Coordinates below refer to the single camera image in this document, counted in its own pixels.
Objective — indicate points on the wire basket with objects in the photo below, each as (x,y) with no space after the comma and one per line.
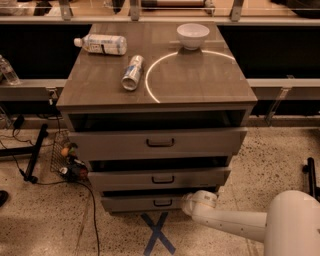
(64,160)

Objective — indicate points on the grey wooden drawer cabinet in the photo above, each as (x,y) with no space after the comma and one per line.
(178,89)

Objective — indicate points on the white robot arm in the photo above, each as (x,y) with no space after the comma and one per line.
(290,226)

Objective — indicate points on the blue tape cross mark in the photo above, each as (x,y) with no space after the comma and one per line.
(157,234)

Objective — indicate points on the silver drink can lying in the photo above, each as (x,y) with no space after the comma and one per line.
(133,73)

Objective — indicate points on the white plastic bottle lying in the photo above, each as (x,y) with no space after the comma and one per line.
(102,44)

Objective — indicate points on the clear water bottle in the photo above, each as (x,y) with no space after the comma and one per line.
(8,71)

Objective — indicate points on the black floor stand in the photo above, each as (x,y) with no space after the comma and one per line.
(32,151)
(310,183)

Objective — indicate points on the grey drawer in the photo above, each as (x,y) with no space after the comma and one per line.
(147,200)
(158,179)
(157,144)

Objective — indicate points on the black floor stand right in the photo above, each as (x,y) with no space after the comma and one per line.
(310,183)

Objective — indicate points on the white ceramic bowl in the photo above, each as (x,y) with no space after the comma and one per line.
(192,35)

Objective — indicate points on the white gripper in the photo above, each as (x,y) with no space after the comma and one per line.
(197,202)

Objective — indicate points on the black shoe tip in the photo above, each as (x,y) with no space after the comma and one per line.
(4,195)

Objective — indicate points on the black floor stand left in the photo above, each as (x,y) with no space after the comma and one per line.
(32,151)

